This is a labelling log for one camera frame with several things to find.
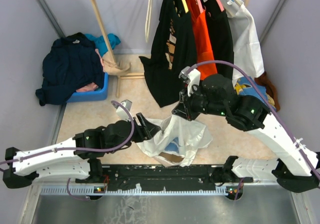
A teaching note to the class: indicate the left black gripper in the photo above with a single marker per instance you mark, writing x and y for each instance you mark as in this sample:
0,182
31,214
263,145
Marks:
146,130

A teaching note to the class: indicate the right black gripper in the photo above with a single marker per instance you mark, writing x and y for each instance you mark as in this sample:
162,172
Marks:
184,108

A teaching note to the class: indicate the white t shirt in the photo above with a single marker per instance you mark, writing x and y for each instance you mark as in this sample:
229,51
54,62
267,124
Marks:
177,141

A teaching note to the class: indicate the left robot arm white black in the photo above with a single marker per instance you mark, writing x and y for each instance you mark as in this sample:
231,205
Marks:
77,157

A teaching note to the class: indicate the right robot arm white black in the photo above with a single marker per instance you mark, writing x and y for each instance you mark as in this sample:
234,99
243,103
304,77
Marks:
294,165

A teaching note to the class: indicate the orange hanging shirt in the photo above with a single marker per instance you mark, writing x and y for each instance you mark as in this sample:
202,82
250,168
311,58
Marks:
199,25

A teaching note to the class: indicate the black printed hanging shirt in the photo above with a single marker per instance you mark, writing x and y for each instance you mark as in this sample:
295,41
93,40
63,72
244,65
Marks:
173,49

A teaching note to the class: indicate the white hanging shirt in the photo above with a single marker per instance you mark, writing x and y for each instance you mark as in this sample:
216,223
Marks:
246,45

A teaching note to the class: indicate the beige hanger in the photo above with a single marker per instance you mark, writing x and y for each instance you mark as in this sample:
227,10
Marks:
148,20

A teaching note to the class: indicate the blue plastic basket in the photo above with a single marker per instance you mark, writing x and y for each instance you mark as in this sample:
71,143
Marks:
98,95

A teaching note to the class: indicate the wooden clothes rack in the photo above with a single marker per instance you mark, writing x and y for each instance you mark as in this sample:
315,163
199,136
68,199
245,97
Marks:
104,33

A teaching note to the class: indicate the blue yellow printed garment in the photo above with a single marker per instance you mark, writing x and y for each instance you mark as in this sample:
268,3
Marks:
243,87

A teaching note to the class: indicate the pink garment in basket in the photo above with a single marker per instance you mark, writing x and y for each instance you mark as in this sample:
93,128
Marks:
90,87

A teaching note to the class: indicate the beige garment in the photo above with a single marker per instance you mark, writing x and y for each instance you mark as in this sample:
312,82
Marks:
114,68

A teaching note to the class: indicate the brown garment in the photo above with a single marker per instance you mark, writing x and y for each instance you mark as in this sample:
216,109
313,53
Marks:
271,91

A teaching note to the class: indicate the teal garment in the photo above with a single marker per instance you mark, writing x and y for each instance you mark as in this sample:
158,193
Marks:
100,43

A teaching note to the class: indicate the navy blue garment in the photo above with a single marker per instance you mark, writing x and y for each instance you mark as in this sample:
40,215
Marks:
71,64

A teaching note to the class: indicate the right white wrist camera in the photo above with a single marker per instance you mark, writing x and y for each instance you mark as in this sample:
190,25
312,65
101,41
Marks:
190,76

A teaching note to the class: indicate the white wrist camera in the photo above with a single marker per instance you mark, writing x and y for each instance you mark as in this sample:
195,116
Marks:
124,111
190,76

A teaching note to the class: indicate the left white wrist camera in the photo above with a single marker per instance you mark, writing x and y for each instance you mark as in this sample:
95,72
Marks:
124,111

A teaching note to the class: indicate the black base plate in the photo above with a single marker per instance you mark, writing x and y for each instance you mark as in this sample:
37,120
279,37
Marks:
159,178

